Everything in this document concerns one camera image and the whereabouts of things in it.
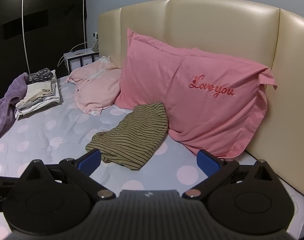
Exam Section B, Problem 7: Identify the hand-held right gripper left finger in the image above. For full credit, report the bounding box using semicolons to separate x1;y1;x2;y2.
25;149;116;200

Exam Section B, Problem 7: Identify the cream padded headboard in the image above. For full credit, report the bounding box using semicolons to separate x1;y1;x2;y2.
97;0;304;200

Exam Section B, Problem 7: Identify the dark pink garment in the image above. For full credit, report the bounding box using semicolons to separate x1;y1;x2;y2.
114;28;278;159

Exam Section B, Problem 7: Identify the purple fleece garment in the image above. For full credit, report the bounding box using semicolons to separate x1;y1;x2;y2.
0;72;29;145

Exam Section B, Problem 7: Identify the white cable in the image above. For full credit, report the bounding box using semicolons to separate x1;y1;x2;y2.
58;42;87;67

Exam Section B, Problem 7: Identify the polka dot bed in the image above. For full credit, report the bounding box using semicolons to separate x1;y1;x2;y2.
0;74;304;240

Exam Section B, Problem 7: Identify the dark wardrobe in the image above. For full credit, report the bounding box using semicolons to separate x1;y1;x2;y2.
0;0;87;100

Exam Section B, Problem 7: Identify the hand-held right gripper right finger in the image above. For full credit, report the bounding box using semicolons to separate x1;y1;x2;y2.
182;149;280;202

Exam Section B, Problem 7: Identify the stack of pale folded clothes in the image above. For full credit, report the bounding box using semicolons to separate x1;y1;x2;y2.
15;70;61;119

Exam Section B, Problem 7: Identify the light pink garment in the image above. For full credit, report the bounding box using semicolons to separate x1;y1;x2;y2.
65;56;122;116

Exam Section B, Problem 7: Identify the dark floral folded garment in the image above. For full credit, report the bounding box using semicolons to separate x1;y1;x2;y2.
26;67;54;85

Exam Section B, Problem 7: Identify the white nightstand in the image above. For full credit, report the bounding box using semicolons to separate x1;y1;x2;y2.
63;48;100;72

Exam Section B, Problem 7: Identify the olive striped garment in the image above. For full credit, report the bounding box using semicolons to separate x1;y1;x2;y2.
85;102;169;171

